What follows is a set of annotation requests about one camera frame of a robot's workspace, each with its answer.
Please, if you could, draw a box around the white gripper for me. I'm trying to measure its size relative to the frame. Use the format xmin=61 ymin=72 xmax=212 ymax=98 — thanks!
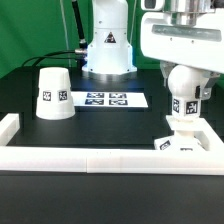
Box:
xmin=140 ymin=9 xmax=224 ymax=100

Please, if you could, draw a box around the white lamp bulb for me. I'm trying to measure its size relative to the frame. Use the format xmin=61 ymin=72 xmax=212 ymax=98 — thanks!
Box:
xmin=168 ymin=65 xmax=201 ymax=120

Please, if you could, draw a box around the white lamp base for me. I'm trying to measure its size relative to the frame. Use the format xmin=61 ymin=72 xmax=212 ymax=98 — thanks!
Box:
xmin=154 ymin=115 xmax=205 ymax=152

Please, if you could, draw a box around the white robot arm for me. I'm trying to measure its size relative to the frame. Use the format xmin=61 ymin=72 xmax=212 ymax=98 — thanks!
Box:
xmin=84 ymin=0 xmax=224 ymax=76

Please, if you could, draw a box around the white lamp shade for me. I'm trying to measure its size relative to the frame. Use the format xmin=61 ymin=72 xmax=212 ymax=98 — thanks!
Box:
xmin=36 ymin=67 xmax=75 ymax=120

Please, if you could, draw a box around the white fiducial marker sheet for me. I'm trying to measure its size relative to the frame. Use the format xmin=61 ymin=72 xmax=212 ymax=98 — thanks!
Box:
xmin=72 ymin=91 xmax=148 ymax=108

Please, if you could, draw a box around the black cable with connector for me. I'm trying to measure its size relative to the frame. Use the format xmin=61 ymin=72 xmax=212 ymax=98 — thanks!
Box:
xmin=21 ymin=48 xmax=88 ymax=68

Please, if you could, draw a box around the white U-shaped border frame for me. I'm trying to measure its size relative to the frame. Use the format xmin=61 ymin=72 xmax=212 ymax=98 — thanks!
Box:
xmin=0 ymin=114 xmax=224 ymax=175

